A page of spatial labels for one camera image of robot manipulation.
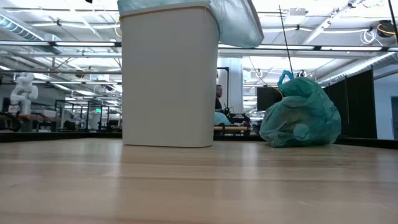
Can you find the black aluminium rail frame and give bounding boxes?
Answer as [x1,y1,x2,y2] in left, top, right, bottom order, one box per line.
[0,132,398,150]

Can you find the white plastic trash bin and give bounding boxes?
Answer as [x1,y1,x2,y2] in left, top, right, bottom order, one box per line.
[120,2,220,148]

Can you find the black partition panels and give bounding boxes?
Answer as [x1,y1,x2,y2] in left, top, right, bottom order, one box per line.
[323,68,377,139]

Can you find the green trash bag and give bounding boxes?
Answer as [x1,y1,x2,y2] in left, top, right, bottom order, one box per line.
[259,70,342,148]

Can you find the person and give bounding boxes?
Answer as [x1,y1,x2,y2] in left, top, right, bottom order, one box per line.
[215,84,223,110]

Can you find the small light blue bag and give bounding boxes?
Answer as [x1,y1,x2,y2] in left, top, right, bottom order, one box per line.
[214,111,231,126]

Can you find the long thin black cable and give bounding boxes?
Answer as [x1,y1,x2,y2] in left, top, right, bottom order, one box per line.
[279,4,295,75]

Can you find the ceiling cable reel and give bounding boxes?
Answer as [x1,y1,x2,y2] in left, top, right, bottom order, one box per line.
[374,20,397,40]

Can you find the wooden workbench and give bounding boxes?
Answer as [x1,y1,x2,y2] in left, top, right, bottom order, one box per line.
[213,125,249,133]
[17,113,62,132]

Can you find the light blue trash bag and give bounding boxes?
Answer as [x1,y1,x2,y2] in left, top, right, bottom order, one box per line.
[117,0,265,49]

